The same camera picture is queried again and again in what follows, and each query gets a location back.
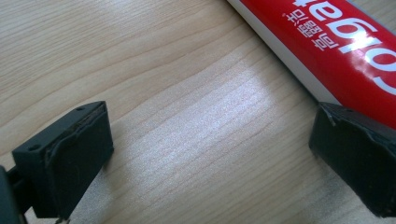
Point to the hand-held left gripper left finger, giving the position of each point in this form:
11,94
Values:
74,161

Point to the red and white toothpaste tube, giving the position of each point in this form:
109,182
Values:
336,53

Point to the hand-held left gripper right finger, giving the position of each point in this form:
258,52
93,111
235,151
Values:
355,149

